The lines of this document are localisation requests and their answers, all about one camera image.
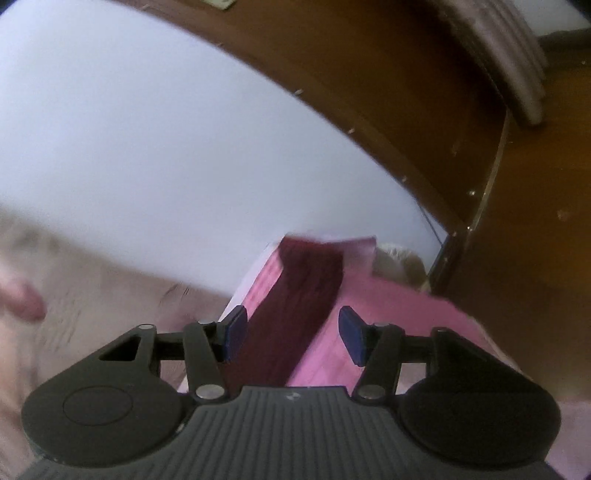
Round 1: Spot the dark red small garment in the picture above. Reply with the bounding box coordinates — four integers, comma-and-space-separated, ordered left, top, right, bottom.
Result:
228, 235, 345, 388

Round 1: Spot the beige floral curtain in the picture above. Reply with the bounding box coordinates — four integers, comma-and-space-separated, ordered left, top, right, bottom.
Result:
0, 203, 236, 480

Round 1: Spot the white fluffy object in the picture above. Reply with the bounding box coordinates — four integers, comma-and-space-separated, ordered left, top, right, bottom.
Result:
372, 244, 428, 291

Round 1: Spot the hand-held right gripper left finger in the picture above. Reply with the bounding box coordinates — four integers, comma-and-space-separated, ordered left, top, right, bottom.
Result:
98, 305, 249, 403

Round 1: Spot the pink checked bed sheet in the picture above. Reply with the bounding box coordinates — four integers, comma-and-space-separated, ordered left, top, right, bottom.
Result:
182, 235, 591, 480

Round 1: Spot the mauve pleated cloth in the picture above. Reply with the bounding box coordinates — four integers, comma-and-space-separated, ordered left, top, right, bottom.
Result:
425, 0, 550, 127

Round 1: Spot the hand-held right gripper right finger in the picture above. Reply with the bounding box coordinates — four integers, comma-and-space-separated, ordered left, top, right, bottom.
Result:
338, 305, 512, 402

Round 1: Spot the brown wooden wardrobe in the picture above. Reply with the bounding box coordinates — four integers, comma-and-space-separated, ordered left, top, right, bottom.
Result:
115, 0, 591, 402

